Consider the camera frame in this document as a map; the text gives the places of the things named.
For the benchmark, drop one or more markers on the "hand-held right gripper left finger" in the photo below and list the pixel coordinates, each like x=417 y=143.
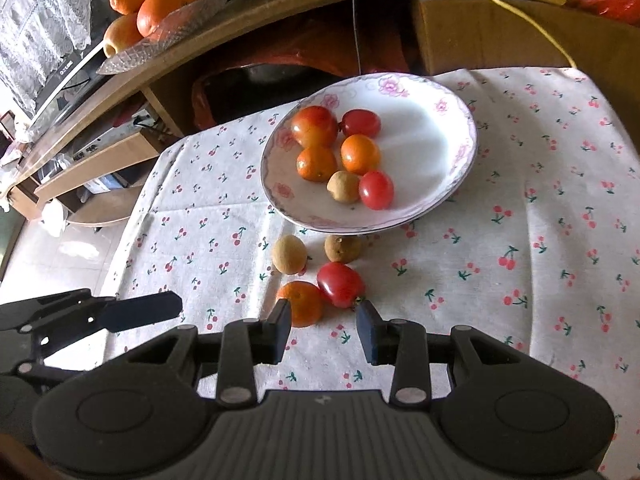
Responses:
x=280 y=332

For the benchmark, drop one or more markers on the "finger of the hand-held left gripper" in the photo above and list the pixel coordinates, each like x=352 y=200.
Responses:
x=55 y=367
x=145 y=311

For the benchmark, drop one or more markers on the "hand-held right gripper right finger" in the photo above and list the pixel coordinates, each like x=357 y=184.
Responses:
x=367 y=332

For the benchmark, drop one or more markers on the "mandarin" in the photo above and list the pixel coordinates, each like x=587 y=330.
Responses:
x=360 y=154
x=316 y=162
x=300 y=302

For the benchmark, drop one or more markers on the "small red tomato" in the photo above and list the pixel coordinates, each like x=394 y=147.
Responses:
x=341 y=284
x=361 y=122
x=376 y=189

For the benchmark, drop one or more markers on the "longan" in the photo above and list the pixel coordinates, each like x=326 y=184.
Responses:
x=343 y=186
x=289 y=255
x=342 y=247

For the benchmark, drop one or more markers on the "white floral bowl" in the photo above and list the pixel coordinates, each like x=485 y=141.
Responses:
x=425 y=140

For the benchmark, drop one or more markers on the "large red tomato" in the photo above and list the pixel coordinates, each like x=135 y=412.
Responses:
x=315 y=125

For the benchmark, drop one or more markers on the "blue white box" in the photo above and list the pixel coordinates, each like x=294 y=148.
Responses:
x=105 y=183

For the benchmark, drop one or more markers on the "cherry print tablecloth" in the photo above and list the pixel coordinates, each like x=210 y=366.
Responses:
x=500 y=260

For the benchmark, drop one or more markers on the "silver media player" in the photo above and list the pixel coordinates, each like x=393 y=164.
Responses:
x=105 y=142

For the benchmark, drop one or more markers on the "dark metal pot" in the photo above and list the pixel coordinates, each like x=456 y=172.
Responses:
x=250 y=90

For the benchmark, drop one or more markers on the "black television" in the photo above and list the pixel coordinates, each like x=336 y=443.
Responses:
x=65 y=80

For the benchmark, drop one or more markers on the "yellow apple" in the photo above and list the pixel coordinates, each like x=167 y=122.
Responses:
x=120 y=35

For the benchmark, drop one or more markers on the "wooden tv stand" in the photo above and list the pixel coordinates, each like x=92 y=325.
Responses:
x=225 y=27

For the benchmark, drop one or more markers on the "glass fruit plate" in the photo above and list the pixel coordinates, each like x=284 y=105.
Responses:
x=190 y=15

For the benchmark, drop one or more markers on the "white lace cloth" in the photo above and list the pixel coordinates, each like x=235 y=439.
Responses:
x=40 y=20

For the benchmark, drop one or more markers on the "cardboard box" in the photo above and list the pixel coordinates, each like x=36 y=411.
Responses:
x=490 y=35

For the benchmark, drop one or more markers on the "crumpled red plastic bag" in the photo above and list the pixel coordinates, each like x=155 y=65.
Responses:
x=610 y=2

